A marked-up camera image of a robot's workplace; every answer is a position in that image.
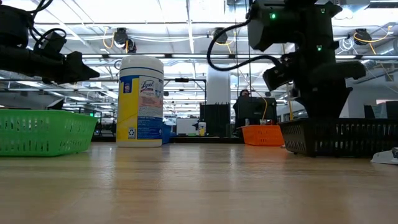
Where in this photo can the green plastic basket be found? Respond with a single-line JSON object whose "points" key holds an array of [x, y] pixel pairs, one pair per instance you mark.
{"points": [[40, 133]]}

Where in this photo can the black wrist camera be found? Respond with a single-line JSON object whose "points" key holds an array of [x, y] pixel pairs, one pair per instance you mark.
{"points": [[276, 77], [51, 43]]}

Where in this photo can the small background wipes canister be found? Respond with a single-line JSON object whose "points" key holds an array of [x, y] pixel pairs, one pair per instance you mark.
{"points": [[202, 130]]}

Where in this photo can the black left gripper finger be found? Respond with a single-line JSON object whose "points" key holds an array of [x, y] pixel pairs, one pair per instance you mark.
{"points": [[81, 70]]}

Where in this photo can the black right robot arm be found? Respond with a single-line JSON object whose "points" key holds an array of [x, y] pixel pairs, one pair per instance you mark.
{"points": [[280, 28]]}

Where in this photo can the white building column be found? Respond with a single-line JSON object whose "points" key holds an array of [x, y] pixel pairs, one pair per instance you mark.
{"points": [[217, 84]]}

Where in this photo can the black plastic basket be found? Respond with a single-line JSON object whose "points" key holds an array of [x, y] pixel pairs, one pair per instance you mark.
{"points": [[342, 137]]}

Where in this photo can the Lysol wipes canister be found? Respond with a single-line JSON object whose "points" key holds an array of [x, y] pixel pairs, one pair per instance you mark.
{"points": [[140, 102]]}

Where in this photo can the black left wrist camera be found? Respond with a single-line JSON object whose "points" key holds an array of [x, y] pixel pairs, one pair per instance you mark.
{"points": [[51, 43]]}

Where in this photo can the blue plastic basket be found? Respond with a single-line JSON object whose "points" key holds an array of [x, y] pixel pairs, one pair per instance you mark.
{"points": [[166, 133]]}

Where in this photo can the person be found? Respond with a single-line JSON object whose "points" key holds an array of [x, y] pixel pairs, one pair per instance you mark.
{"points": [[244, 93]]}

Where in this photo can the black gantry frame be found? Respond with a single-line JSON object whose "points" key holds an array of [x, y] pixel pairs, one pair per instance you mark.
{"points": [[182, 80]]}

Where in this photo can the whiteboard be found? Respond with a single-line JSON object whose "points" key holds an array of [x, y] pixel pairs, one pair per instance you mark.
{"points": [[186, 127]]}

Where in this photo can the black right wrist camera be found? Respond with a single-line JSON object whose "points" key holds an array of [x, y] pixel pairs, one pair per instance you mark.
{"points": [[276, 77]]}

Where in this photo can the black monitor on stand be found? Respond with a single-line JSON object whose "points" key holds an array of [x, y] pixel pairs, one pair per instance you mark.
{"points": [[256, 109]]}

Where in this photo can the long black perforated box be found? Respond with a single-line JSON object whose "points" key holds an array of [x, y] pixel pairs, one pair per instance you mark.
{"points": [[202, 140]]}

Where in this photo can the orange plastic basket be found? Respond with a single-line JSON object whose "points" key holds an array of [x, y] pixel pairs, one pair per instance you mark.
{"points": [[262, 135]]}

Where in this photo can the tilted dark background monitor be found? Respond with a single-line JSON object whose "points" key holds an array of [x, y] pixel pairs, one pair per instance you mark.
{"points": [[56, 105]]}

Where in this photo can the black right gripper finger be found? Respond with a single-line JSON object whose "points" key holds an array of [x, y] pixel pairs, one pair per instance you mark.
{"points": [[326, 107]]}

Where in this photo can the black partition panel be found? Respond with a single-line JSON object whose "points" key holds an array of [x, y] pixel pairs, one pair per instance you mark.
{"points": [[214, 119]]}

